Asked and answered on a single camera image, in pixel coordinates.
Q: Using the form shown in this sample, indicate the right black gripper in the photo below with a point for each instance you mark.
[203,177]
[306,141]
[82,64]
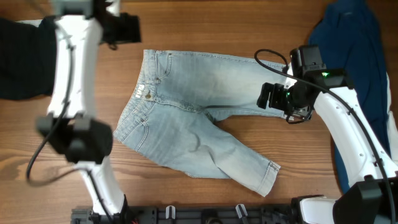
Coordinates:
[277,89]

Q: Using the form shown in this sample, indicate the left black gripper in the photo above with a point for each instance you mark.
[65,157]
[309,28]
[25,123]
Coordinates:
[130,33]

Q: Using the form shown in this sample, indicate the light blue denim shorts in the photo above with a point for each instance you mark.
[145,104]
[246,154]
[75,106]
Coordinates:
[180,96]

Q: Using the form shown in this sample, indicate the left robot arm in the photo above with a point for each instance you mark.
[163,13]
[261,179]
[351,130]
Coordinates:
[70,125]

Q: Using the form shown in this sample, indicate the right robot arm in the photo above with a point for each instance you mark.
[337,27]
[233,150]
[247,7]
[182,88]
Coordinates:
[372,175]

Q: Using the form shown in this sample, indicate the white cloth under black garment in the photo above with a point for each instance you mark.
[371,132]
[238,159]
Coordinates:
[29,22]

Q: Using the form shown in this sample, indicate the dark blue garment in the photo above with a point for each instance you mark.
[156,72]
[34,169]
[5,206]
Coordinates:
[349,37]

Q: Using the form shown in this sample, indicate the black folded garment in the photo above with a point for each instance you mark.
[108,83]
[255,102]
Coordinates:
[28,59]

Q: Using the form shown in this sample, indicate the white garment at right edge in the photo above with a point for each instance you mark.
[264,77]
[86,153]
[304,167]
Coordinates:
[391,125]

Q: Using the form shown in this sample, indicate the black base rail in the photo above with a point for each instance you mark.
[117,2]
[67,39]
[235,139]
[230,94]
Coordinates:
[238,214]

